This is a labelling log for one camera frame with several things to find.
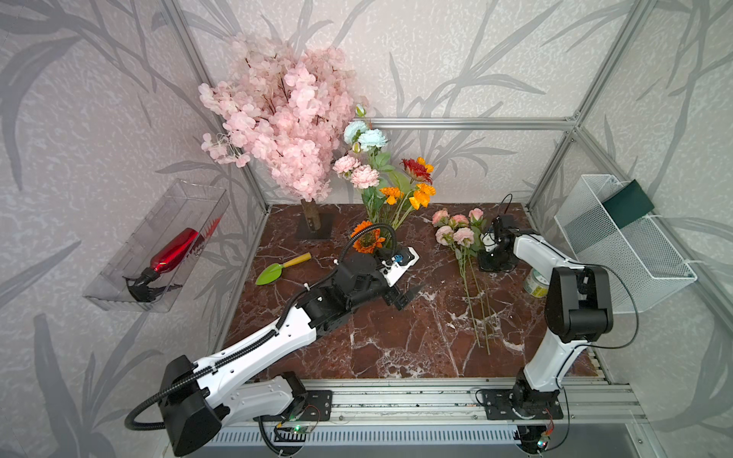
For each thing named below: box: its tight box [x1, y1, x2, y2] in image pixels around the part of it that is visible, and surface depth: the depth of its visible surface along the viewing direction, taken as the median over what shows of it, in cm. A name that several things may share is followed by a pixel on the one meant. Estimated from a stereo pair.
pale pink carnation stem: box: [332, 155, 380, 189], surface depth 75 cm
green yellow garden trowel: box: [255, 251, 313, 287], surface depth 101 cm
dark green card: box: [602, 179, 655, 229], surface depth 72 cm
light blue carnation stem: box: [343, 104, 396, 173], surface depth 77 cm
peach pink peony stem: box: [431, 208, 481, 349], surface depth 101 cm
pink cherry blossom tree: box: [197, 33, 360, 231], surface depth 71 cm
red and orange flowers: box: [350, 157, 437, 254], surface depth 78 cm
